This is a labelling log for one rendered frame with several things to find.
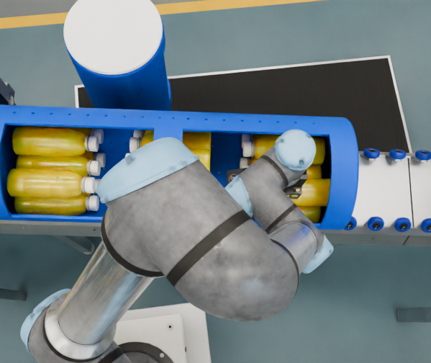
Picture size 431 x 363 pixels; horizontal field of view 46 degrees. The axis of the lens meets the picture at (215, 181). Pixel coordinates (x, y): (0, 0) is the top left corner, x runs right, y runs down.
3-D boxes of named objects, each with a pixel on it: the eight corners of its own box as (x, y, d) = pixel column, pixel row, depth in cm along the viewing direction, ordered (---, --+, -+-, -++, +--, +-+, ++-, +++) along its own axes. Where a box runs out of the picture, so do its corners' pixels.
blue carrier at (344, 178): (329, 235, 142) (362, 223, 114) (8, 225, 139) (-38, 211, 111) (327, 135, 147) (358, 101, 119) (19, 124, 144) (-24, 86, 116)
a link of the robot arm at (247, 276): (311, 311, 49) (346, 238, 95) (235, 225, 51) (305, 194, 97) (227, 382, 52) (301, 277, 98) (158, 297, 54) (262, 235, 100)
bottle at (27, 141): (12, 158, 125) (88, 161, 126) (9, 131, 123) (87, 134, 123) (21, 149, 132) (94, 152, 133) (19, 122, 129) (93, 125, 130)
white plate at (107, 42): (134, 89, 140) (134, 91, 141) (178, 9, 147) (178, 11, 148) (44, 48, 142) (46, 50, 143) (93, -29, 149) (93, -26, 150)
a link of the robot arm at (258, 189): (260, 233, 90) (305, 194, 92) (218, 186, 92) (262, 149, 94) (255, 240, 98) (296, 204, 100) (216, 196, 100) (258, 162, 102)
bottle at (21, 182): (18, 175, 130) (91, 177, 131) (13, 201, 127) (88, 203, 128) (8, 163, 123) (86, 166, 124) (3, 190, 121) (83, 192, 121)
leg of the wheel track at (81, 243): (93, 254, 231) (57, 232, 170) (80, 254, 231) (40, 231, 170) (95, 241, 232) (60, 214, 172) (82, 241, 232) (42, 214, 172)
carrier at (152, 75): (157, 176, 226) (185, 122, 233) (134, 93, 141) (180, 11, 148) (100, 150, 228) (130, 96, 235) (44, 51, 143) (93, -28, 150)
